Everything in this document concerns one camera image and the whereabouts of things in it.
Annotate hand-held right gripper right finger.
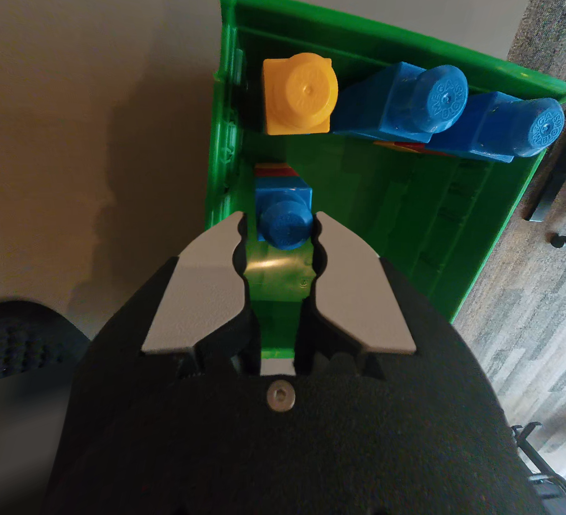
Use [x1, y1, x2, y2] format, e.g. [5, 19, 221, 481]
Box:
[301, 211, 417, 354]

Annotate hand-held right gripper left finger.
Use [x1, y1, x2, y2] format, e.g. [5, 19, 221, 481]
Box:
[141, 211, 261, 354]

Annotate green plastic bin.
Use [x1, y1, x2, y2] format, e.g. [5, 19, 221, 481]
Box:
[204, 0, 566, 365]

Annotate blue mega block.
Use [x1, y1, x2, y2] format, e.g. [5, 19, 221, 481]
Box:
[332, 61, 469, 144]
[255, 177, 314, 251]
[427, 91, 565, 164]

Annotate red mega block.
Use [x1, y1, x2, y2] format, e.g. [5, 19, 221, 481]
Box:
[374, 140, 452, 157]
[255, 167, 302, 180]

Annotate yellow mega block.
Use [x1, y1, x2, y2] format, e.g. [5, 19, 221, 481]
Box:
[262, 52, 339, 135]

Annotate black round mat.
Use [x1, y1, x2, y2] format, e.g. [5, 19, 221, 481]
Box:
[0, 300, 94, 381]

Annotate black office chair base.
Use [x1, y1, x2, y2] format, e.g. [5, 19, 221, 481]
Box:
[524, 160, 566, 251]

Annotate black metal frame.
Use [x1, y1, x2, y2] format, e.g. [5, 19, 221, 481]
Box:
[511, 421, 566, 515]

